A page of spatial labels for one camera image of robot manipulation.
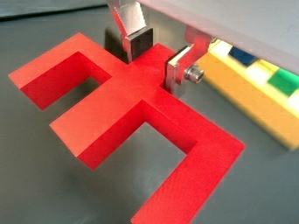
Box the green rectangular bar block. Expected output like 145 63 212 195
267 68 299 96

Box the red trident-shaped block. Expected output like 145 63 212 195
9 34 244 224

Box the yellow board base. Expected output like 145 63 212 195
199 39 299 151

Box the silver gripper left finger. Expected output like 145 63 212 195
107 0 153 62

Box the blue rectangular bar block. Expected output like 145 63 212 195
228 46 258 67

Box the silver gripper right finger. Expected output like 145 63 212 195
164 25 211 97

